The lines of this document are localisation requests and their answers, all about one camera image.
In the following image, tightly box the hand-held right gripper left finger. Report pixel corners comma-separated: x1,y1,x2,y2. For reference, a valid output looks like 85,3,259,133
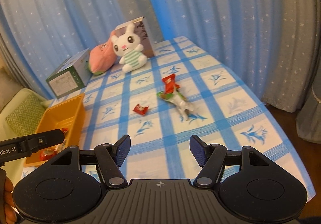
33,134,131,188

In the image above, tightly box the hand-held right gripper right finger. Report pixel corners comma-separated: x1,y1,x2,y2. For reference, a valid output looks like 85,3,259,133
190,135,289,188

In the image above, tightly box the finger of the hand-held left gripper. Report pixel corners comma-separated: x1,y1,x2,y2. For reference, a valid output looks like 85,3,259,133
26,129,65,153

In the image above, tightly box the large red snack packet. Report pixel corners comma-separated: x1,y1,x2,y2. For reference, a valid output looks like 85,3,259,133
40,150,58,162

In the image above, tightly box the orange plastic tray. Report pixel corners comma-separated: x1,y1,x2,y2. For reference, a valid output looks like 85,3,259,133
24,93,86,167

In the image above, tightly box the person's left hand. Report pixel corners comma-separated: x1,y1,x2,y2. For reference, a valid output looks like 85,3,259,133
4,175,20,224

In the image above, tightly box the green zigzag cushion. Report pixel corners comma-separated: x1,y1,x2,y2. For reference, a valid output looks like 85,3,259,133
5,94,47,137

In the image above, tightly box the small red candy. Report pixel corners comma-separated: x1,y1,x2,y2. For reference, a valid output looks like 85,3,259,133
133,104,149,116

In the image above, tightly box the blue checked tablecloth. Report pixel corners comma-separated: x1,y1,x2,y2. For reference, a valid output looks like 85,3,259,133
20,36,317,197

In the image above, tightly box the clear white snack packet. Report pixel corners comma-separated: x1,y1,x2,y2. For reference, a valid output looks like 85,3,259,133
171,91,195,120

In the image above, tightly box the cream sofa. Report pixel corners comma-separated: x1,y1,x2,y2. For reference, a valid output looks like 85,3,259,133
0,87,49,139

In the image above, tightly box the green and white carton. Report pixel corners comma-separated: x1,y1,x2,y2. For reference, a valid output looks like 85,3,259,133
46,48,91,99

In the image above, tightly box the green snack wrapper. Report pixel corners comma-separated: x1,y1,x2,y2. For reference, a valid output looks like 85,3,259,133
157,91,176,101

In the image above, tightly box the white bunny plush toy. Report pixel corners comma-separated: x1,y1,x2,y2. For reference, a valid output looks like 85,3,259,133
111,23,148,73

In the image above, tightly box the pink peach plush toy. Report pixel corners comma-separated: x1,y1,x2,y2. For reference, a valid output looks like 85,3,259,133
88,30,117,75

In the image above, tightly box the brown printed box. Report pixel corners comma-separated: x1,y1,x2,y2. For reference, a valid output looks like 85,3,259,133
114,16,155,58

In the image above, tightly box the grey lace-trimmed curtain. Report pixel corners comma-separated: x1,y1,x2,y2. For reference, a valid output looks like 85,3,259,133
296,64,321,144

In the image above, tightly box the star-print curtain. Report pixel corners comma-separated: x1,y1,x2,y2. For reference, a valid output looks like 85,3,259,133
0,0,163,100
135,0,321,109

